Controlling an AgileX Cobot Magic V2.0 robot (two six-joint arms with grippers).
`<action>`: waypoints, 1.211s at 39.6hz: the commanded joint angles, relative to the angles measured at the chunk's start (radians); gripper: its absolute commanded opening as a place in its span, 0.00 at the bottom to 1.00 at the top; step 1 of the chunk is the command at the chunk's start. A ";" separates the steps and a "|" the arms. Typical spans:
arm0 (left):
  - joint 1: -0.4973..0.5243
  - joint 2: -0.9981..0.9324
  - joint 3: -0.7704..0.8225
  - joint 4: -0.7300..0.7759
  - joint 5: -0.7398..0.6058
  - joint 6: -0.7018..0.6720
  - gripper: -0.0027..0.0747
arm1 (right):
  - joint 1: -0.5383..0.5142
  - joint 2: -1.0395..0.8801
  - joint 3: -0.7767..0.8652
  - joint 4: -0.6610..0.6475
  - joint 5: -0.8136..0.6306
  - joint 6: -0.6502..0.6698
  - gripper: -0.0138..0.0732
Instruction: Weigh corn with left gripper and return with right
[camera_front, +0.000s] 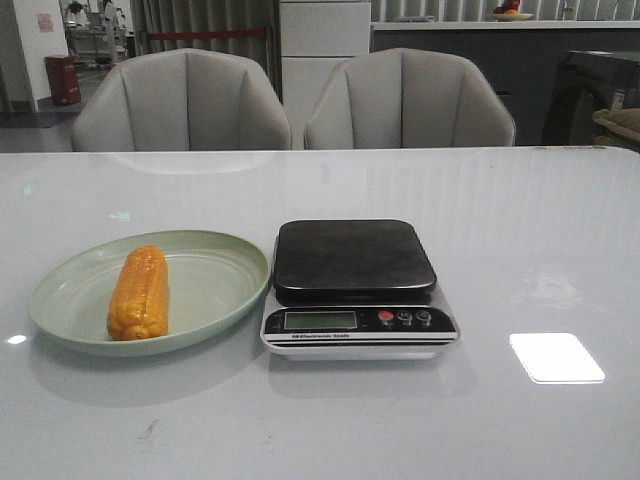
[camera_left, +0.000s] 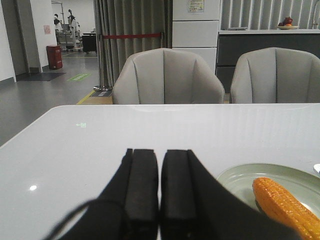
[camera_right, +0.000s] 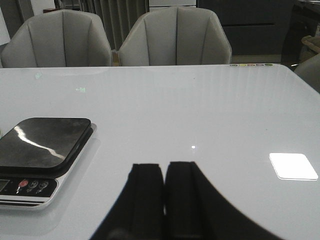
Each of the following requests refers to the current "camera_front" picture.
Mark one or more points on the pale green round plate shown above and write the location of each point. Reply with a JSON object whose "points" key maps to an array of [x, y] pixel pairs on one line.
{"points": [[215, 279]]}

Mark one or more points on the white cabinet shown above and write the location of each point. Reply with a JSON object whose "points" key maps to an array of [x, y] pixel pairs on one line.
{"points": [[315, 36]]}

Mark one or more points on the grey upholstered chair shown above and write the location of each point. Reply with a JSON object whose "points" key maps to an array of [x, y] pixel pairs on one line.
{"points": [[408, 98], [183, 100]]}

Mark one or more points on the fruit plate on counter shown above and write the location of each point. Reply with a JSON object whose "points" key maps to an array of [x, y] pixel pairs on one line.
{"points": [[509, 10]]}

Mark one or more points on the black glossy appliance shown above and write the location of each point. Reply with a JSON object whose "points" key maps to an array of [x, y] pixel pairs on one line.
{"points": [[585, 82]]}

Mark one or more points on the left grey upholstered chair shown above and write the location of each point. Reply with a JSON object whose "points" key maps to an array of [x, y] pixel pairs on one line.
{"points": [[183, 100]]}

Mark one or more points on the red bin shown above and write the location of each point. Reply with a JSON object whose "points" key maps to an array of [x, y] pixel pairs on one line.
{"points": [[63, 80]]}

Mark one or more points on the right grey upholstered chair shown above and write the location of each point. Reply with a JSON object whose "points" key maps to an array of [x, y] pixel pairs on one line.
{"points": [[408, 98]]}

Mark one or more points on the beige cushion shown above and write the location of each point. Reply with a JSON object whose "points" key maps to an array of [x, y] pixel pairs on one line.
{"points": [[618, 128]]}

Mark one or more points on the orange corn cob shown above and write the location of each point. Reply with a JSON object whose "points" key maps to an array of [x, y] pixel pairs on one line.
{"points": [[139, 306]]}

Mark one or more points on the black silver kitchen scale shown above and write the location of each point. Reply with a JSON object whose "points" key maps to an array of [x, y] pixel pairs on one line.
{"points": [[354, 289]]}

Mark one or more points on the grey counter with white top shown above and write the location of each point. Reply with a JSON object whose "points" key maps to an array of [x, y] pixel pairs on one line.
{"points": [[518, 58]]}

